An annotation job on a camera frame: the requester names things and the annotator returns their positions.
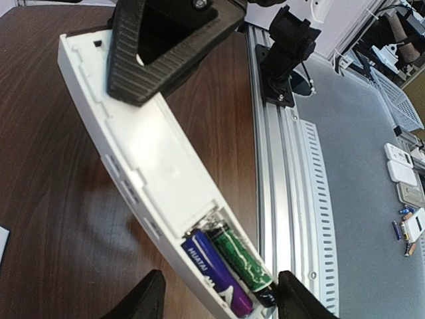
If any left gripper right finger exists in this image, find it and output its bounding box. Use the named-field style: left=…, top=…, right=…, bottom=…
left=277, top=270, right=337, bottom=319

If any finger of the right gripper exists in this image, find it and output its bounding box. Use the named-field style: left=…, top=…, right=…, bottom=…
left=106, top=1, right=247, bottom=106

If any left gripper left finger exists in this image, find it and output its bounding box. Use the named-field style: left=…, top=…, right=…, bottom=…
left=102, top=269, right=166, bottom=319

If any black battery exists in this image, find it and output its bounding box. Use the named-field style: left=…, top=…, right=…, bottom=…
left=207, top=222, right=277, bottom=308

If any purple battery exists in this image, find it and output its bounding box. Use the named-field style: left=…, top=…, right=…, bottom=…
left=181, top=229, right=254, bottom=318

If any white remote control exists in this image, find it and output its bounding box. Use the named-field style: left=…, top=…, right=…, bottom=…
left=56, top=28, right=278, bottom=319

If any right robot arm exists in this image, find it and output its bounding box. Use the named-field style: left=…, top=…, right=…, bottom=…
left=106, top=1, right=321, bottom=106

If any loose batteries pile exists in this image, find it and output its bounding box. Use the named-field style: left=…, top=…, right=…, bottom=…
left=391, top=204, right=416, bottom=257

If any white remote on floor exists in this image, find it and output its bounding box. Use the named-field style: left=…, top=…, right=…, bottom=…
left=384, top=143, right=414, bottom=168
left=387, top=160, right=417, bottom=186

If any white plastic basket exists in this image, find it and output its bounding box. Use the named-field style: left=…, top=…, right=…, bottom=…
left=370, top=67, right=424, bottom=132

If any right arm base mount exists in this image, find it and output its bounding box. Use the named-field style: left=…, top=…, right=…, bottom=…
left=255, top=5, right=321, bottom=108

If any front aluminium rail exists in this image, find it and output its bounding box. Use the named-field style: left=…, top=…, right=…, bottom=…
left=244, top=23, right=341, bottom=316

